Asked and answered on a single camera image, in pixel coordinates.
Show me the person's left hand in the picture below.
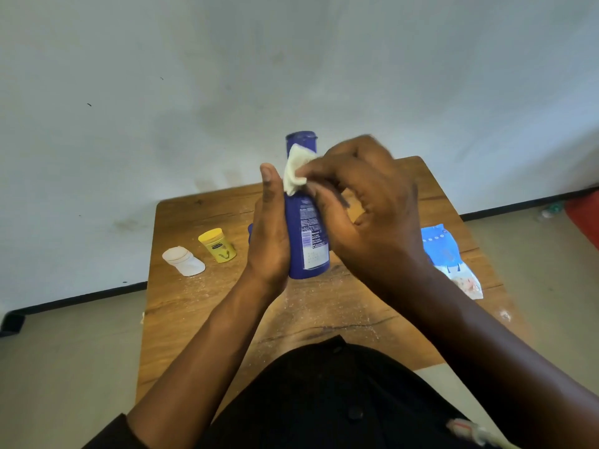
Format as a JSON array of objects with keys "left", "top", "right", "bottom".
[{"left": 242, "top": 163, "right": 292, "bottom": 295}]

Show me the person's right hand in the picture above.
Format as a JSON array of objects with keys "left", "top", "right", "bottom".
[{"left": 295, "top": 134, "right": 434, "bottom": 314}]

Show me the yellow bottle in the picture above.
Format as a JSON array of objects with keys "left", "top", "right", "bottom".
[{"left": 198, "top": 228, "right": 238, "bottom": 264}]

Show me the white wipe cloth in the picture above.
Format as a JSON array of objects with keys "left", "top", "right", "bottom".
[{"left": 283, "top": 143, "right": 318, "bottom": 197}]

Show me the blue wet wipes pack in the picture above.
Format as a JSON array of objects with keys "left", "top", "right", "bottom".
[{"left": 421, "top": 223, "right": 484, "bottom": 301}]

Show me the white bottle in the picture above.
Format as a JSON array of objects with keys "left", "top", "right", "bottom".
[{"left": 162, "top": 246, "right": 207, "bottom": 278}]

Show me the person's right forearm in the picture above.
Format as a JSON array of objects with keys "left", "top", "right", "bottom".
[{"left": 402, "top": 271, "right": 599, "bottom": 449}]

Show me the person's left forearm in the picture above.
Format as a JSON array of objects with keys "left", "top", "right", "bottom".
[{"left": 126, "top": 275, "right": 272, "bottom": 449}]

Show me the person's black clothing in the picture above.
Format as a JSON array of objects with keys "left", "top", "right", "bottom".
[{"left": 82, "top": 335, "right": 506, "bottom": 449}]

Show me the wooden table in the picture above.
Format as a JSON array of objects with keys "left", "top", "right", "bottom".
[{"left": 135, "top": 156, "right": 530, "bottom": 412}]

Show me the green white floor litter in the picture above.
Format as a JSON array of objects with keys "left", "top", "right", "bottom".
[{"left": 537, "top": 201, "right": 565, "bottom": 222}]

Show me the red floor object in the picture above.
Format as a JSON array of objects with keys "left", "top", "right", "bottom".
[{"left": 565, "top": 190, "right": 599, "bottom": 251}]

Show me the black floor block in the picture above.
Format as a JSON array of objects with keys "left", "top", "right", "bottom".
[{"left": 0, "top": 312, "right": 25, "bottom": 336}]

